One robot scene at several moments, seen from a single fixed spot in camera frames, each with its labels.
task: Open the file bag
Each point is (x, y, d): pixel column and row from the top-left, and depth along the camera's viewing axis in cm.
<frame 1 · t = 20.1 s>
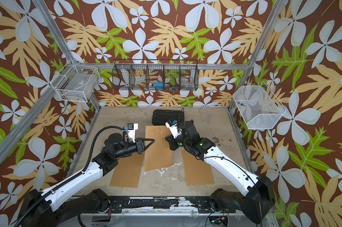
left hand: (154, 140, 70), fingers closed
right hand: (164, 137, 75), fingers closed
left brown file bag: (127, 172, 88), on the table
middle brown file bag: (158, 152, 74), point 20 cm above the table
right brown file bag: (197, 172, 88), on the table
black tool case: (161, 117, 111), point 5 cm above the table

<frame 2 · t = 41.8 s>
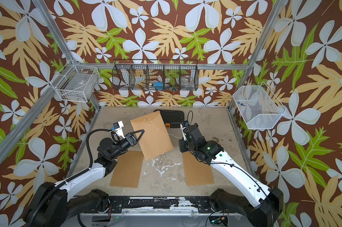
left hand: (143, 130, 73), fingers closed
right hand: (180, 139, 77), fingers closed
middle brown file bag: (155, 140, 77), point 22 cm above the table
the other named things where they were.

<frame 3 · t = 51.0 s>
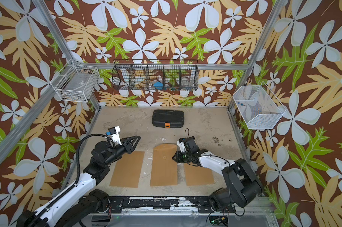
left hand: (138, 136, 73), fingers open
right hand: (172, 157, 88), fingers closed
middle brown file bag: (164, 170, 88), on the table
the other named things where they were.

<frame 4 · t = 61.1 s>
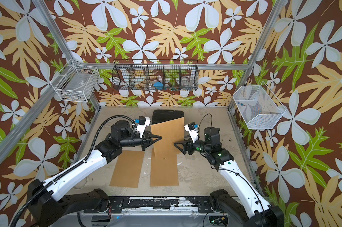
left hand: (160, 135, 68), fingers closed
right hand: (177, 141, 73), fingers open
right brown file bag: (171, 132, 69), point 32 cm above the table
the other named things where they were.

